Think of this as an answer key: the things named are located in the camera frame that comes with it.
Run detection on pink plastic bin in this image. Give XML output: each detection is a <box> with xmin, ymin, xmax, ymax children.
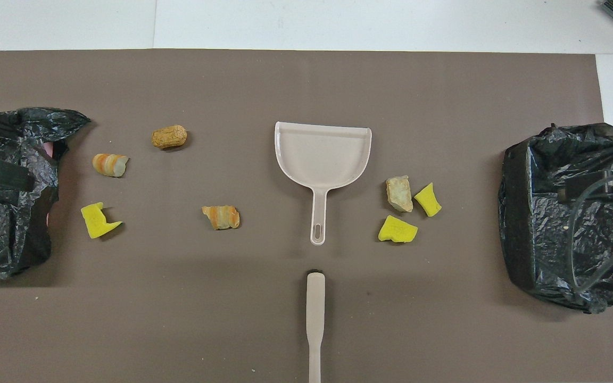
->
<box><xmin>42</xmin><ymin>139</ymin><xmax>58</xmax><ymax>227</ymax></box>

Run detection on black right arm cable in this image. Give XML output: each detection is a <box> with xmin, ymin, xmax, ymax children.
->
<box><xmin>566</xmin><ymin>169</ymin><xmax>613</xmax><ymax>294</ymax></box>

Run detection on brown peanut-shaped bread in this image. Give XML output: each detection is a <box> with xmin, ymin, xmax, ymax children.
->
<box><xmin>151</xmin><ymin>124</ymin><xmax>188</xmax><ymax>151</ymax></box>

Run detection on pale rock-like bread chunk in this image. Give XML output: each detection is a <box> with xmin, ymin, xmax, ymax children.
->
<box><xmin>385</xmin><ymin>175</ymin><xmax>414</xmax><ymax>213</ymax></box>

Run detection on right black trash bag bin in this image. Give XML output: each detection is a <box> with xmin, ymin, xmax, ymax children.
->
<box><xmin>498</xmin><ymin>122</ymin><xmax>613</xmax><ymax>314</ymax></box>

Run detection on brown table mat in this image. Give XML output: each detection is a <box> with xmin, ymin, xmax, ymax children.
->
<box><xmin>0</xmin><ymin>49</ymin><xmax>613</xmax><ymax>383</ymax></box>

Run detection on black trash bag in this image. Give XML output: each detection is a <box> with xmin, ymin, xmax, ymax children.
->
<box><xmin>0</xmin><ymin>107</ymin><xmax>92</xmax><ymax>281</ymax></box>

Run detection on orange striped bread roll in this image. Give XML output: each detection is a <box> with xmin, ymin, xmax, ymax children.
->
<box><xmin>92</xmin><ymin>153</ymin><xmax>130</xmax><ymax>178</ymax></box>

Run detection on yellow sponge with green back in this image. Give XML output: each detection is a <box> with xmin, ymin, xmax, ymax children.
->
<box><xmin>80</xmin><ymin>202</ymin><xmax>123</xmax><ymax>239</ymax></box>

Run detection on wide yellow sponge piece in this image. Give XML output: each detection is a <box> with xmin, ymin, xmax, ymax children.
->
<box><xmin>378</xmin><ymin>215</ymin><xmax>419</xmax><ymax>244</ymax></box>

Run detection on small yellow sponge piece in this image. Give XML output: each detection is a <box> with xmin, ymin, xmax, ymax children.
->
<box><xmin>414</xmin><ymin>182</ymin><xmax>443</xmax><ymax>218</ymax></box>

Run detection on beige plastic dustpan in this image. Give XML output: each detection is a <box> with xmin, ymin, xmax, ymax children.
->
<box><xmin>275</xmin><ymin>121</ymin><xmax>372</xmax><ymax>246</ymax></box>

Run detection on beige hand brush black bristles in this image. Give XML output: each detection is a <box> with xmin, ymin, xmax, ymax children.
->
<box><xmin>306</xmin><ymin>270</ymin><xmax>326</xmax><ymax>383</ymax></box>

